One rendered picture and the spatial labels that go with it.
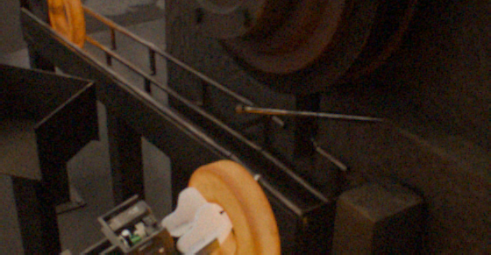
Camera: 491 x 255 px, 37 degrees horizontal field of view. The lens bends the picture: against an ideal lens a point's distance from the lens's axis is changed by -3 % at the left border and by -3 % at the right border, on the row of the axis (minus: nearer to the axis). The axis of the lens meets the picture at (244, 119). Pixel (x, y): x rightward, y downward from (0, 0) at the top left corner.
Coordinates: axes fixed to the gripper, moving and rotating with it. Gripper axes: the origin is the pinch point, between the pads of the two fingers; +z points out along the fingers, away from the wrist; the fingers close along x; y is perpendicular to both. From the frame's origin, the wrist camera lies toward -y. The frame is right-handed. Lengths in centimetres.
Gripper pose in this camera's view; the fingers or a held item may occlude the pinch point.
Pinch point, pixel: (230, 213)
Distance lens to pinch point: 89.0
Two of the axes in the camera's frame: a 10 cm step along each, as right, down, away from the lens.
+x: -5.6, -4.2, 7.2
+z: 8.0, -4.9, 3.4
